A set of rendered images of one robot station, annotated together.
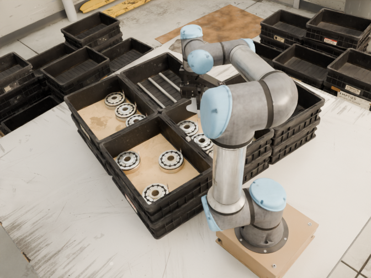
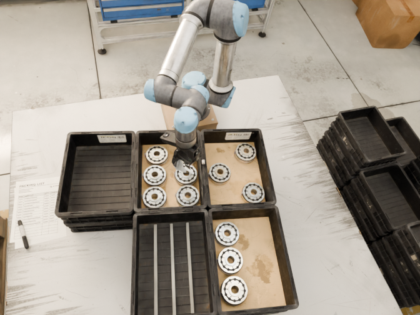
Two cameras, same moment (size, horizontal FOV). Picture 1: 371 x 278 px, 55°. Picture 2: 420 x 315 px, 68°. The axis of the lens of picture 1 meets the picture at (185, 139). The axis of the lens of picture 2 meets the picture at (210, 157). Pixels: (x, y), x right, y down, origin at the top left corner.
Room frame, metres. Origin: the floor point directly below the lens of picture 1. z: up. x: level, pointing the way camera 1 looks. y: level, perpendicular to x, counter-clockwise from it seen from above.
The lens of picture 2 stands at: (1.68, 0.19, 2.13)
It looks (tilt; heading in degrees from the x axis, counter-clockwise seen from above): 59 degrees down; 195
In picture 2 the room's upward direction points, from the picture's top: 11 degrees clockwise
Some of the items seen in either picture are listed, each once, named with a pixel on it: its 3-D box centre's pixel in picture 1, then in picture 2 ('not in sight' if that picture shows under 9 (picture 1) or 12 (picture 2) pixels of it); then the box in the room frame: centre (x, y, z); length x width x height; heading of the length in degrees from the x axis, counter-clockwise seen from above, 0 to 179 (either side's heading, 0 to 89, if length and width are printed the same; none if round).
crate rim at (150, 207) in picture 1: (154, 156); (236, 165); (0.95, 0.13, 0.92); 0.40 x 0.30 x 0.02; 30
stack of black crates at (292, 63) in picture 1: (303, 80); not in sight; (2.09, -0.91, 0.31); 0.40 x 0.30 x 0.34; 40
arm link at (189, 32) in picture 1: (191, 43); (185, 124); (1.11, -0.06, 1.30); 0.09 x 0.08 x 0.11; 7
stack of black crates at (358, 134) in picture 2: not in sight; (354, 150); (0.10, 0.81, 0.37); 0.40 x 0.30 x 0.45; 40
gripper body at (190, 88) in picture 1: (192, 81); (187, 150); (1.11, -0.05, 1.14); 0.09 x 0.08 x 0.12; 76
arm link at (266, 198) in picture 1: (264, 202); (194, 87); (0.66, -0.23, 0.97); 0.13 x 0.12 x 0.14; 97
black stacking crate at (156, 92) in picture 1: (165, 89); (172, 264); (1.45, 0.07, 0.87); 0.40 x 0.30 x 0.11; 30
